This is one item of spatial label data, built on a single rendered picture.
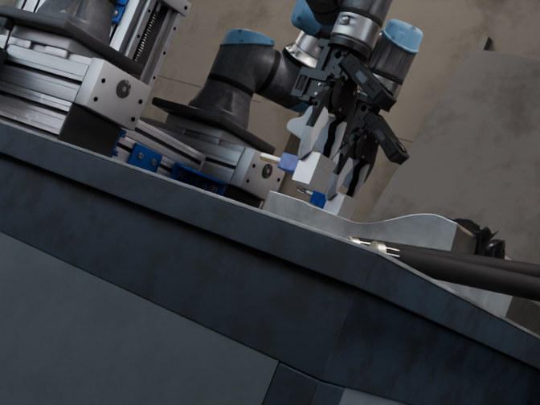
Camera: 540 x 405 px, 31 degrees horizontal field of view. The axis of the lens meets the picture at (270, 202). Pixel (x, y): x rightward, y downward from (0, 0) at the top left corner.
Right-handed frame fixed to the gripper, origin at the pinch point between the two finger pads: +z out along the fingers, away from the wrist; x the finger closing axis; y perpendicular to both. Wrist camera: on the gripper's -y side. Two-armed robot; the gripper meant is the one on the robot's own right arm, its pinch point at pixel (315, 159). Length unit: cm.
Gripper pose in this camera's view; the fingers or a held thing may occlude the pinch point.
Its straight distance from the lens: 158.7
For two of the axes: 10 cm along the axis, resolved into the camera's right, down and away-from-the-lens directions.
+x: -5.5, -2.9, -7.9
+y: -7.5, -2.5, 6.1
